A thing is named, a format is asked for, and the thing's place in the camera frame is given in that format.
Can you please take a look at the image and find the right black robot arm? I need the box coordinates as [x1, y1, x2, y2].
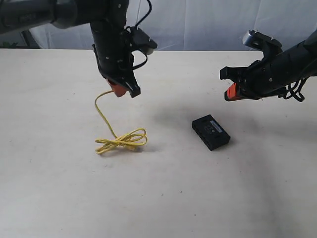
[220, 30, 317, 102]

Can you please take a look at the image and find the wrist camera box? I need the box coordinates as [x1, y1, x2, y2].
[130, 27, 158, 56]
[242, 30, 282, 59]

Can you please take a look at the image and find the small black box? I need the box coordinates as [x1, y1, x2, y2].
[192, 115, 231, 151]

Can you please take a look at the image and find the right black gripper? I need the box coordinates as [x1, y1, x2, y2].
[219, 52, 291, 101]

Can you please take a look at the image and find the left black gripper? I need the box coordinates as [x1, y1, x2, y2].
[90, 17, 141, 98]

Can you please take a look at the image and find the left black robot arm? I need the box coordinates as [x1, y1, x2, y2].
[0, 0, 141, 98]

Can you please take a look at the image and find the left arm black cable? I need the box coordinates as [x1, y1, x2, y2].
[125, 0, 152, 70]

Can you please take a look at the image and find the white wrinkled backdrop cloth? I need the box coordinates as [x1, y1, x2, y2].
[29, 0, 317, 52]

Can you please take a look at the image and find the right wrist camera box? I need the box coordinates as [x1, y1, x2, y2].
[242, 30, 282, 59]

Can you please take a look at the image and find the yellow ethernet cable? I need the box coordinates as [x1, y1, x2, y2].
[94, 90, 148, 156]

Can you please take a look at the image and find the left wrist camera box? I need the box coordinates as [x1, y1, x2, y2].
[130, 27, 158, 56]

